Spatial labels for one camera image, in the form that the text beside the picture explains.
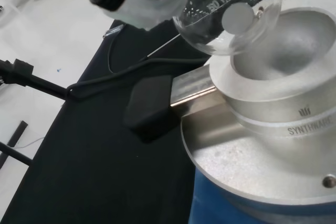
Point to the blue-base heater with metal block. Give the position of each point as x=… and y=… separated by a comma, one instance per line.
x=262, y=119

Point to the black tripod leg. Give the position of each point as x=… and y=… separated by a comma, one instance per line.
x=14, y=154

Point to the grey tape strip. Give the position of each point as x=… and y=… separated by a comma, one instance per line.
x=113, y=30

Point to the thin metal temperature probe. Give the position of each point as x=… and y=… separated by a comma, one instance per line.
x=164, y=45

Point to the black bench cloth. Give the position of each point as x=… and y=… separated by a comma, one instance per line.
x=92, y=169

